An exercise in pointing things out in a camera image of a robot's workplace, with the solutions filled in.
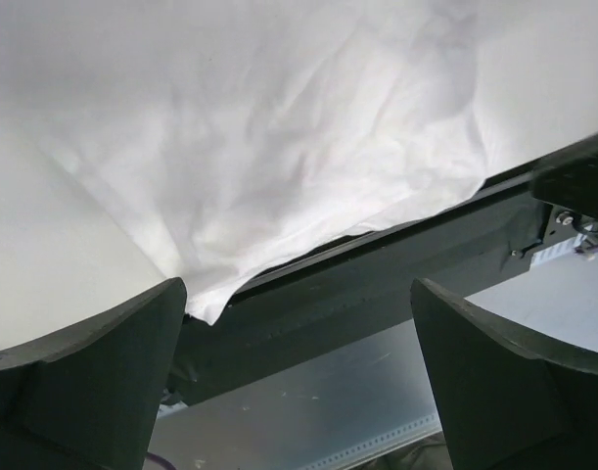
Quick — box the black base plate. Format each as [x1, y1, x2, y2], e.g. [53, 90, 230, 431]
[162, 159, 592, 405]

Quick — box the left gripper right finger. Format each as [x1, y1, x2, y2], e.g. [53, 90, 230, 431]
[410, 279, 598, 469]

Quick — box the white t shirt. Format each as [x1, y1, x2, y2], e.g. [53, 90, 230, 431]
[0, 1, 598, 324]

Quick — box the right white cable duct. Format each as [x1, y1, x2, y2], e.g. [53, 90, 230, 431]
[529, 233, 598, 268]

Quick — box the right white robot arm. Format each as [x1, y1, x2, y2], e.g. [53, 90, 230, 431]
[529, 133, 598, 219]

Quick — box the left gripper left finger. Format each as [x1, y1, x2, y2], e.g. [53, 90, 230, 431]
[0, 278, 186, 469]

